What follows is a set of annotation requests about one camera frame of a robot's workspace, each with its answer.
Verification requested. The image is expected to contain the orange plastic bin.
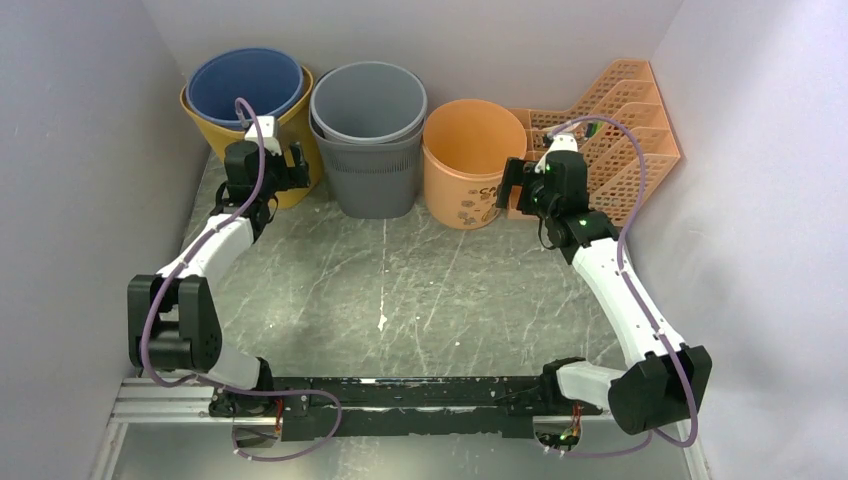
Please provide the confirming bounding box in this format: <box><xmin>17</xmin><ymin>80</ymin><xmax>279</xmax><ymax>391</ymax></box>
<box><xmin>422</xmin><ymin>99</ymin><xmax>527</xmax><ymax>230</ymax></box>

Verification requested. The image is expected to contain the grey mesh waste basket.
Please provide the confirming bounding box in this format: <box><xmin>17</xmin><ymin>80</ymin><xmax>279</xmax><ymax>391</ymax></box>
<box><xmin>310</xmin><ymin>119</ymin><xmax>424</xmax><ymax>219</ymax></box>

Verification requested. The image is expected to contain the grey smooth plastic bin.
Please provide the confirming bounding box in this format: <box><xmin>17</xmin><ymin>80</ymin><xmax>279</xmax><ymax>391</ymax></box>
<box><xmin>310</xmin><ymin>61</ymin><xmax>429</xmax><ymax>145</ymax></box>

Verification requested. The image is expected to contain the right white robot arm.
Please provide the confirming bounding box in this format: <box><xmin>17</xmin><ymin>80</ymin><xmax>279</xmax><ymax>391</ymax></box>
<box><xmin>495</xmin><ymin>151</ymin><xmax>712</xmax><ymax>435</ymax></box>

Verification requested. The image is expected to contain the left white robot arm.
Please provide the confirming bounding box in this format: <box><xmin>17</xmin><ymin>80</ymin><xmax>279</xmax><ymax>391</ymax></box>
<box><xmin>127</xmin><ymin>140</ymin><xmax>312</xmax><ymax>416</ymax></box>

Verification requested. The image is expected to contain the yellow plastic bin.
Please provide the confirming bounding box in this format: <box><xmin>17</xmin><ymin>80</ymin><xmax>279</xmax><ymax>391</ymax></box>
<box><xmin>180</xmin><ymin>67</ymin><xmax>323</xmax><ymax>209</ymax></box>

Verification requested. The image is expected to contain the blue plastic bin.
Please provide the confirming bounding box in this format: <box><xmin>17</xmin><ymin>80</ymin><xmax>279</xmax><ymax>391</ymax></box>
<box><xmin>184</xmin><ymin>47</ymin><xmax>305</xmax><ymax>130</ymax></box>

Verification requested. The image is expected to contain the orange plastic file rack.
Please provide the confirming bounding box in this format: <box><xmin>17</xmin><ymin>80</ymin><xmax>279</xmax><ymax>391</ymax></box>
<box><xmin>510</xmin><ymin>59</ymin><xmax>681</xmax><ymax>227</ymax></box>

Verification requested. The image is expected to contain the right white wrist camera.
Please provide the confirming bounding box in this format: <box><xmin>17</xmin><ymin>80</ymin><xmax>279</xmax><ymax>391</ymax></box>
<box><xmin>534</xmin><ymin>133</ymin><xmax>579</xmax><ymax>174</ymax></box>

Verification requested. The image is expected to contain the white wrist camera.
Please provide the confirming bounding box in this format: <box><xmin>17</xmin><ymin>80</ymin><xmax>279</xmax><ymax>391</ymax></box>
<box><xmin>244</xmin><ymin>116</ymin><xmax>277</xmax><ymax>143</ymax></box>
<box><xmin>534</xmin><ymin>133</ymin><xmax>579</xmax><ymax>174</ymax></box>

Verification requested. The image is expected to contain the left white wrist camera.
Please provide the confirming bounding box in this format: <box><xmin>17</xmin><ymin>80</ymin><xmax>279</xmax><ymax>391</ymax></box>
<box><xmin>244</xmin><ymin>116</ymin><xmax>277</xmax><ymax>143</ymax></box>

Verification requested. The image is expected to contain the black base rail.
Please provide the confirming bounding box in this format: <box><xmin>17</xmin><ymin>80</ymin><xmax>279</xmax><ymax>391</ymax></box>
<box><xmin>209</xmin><ymin>374</ymin><xmax>604</xmax><ymax>443</ymax></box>

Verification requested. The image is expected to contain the aluminium frame rail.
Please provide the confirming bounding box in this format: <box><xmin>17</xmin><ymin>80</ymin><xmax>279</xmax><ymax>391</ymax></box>
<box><xmin>110</xmin><ymin>378</ymin><xmax>275</xmax><ymax>426</ymax></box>

